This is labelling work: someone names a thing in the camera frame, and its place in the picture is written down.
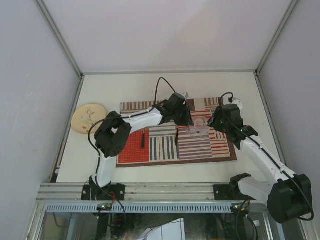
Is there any clear glass cup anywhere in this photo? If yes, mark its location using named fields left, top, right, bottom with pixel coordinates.
left=185, top=116, right=210, bottom=139

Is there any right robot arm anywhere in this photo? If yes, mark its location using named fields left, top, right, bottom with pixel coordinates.
left=208, top=104, right=315, bottom=224

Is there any black mounting plate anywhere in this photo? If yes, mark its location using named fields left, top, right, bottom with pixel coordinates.
left=213, top=184, right=234, bottom=201
left=81, top=183, right=126, bottom=201

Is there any dark handled fork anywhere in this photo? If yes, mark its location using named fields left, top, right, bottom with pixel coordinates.
left=141, top=129, right=146, bottom=149

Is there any round wooden plate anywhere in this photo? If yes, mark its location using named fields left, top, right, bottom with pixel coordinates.
left=71, top=103, right=107, bottom=134

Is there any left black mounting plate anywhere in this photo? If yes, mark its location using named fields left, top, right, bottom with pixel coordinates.
left=81, top=183, right=126, bottom=201

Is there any perforated blue cable tray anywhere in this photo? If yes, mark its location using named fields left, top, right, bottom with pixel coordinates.
left=46, top=202, right=233, bottom=214

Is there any patchwork striped placemat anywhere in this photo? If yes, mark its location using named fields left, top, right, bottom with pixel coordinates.
left=116, top=97, right=237, bottom=168

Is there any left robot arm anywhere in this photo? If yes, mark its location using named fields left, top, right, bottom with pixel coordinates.
left=89, top=92, right=194, bottom=200

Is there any brown wooden knife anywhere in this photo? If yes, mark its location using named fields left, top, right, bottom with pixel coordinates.
left=174, top=125, right=180, bottom=146

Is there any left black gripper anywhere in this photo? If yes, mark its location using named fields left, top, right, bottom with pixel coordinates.
left=172, top=105, right=194, bottom=127

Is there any aluminium front rail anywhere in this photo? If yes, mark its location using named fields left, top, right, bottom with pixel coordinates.
left=36, top=182, right=219, bottom=203

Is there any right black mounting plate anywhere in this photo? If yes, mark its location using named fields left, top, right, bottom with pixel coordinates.
left=213, top=184, right=234, bottom=201

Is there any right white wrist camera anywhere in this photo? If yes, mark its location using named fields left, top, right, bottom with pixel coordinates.
left=230, top=97, right=243, bottom=110

